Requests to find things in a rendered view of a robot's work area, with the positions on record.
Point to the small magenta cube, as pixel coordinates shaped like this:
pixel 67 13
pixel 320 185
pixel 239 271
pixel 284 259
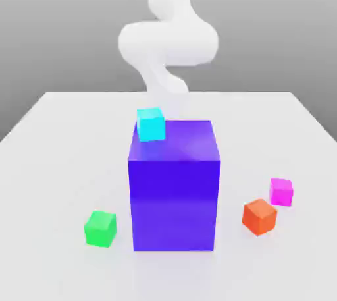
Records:
pixel 281 192

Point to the small cyan cube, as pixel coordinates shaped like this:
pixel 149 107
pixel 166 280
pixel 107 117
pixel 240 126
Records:
pixel 150 125

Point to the large purple box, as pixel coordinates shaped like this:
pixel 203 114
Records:
pixel 173 201

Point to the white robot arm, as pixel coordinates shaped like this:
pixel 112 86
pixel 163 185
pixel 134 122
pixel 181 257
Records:
pixel 168 40

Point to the small green cube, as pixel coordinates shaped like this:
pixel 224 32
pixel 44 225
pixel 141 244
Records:
pixel 100 229

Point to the small orange cube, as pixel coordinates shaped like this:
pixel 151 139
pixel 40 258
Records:
pixel 259 217

